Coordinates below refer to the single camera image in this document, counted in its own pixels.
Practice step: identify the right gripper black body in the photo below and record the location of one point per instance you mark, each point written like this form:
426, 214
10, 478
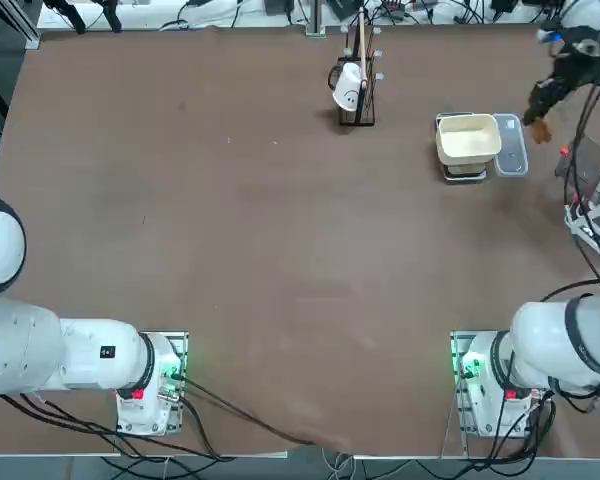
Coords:
580, 57

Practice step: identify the orange-brown dried food piece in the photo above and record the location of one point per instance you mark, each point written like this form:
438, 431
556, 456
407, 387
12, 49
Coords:
541, 132

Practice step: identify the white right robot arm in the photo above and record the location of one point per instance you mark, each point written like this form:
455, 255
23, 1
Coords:
545, 340

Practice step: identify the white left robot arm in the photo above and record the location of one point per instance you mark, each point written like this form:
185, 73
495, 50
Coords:
90, 350

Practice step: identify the silver digital kitchen scale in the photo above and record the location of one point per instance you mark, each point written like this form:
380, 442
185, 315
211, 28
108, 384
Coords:
462, 175

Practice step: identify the clear plastic container lid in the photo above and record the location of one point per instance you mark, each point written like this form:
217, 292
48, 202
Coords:
512, 155

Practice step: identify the cream rectangular bowl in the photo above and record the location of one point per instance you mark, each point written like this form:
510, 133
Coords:
467, 140

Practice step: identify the white smiley mug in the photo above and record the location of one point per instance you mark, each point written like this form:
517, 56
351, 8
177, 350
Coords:
347, 87

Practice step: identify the aluminium frame rail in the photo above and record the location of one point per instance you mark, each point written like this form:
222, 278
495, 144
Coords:
32, 40

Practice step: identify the aluminium frame post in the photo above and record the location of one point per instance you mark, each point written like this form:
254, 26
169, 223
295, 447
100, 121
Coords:
315, 20

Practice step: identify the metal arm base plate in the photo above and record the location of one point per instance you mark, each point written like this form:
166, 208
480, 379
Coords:
456, 350
182, 345

